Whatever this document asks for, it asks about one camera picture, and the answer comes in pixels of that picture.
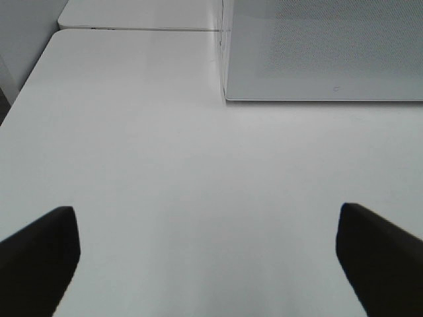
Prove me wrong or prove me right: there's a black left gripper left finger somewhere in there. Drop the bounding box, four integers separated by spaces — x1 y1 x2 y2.
1 206 81 316

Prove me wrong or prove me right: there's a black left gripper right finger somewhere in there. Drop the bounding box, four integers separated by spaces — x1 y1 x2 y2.
335 203 422 316

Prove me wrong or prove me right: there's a white microwave door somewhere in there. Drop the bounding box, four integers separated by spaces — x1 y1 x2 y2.
226 1 422 101

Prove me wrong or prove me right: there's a white microwave oven body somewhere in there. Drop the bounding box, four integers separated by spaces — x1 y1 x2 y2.
217 0 235 98

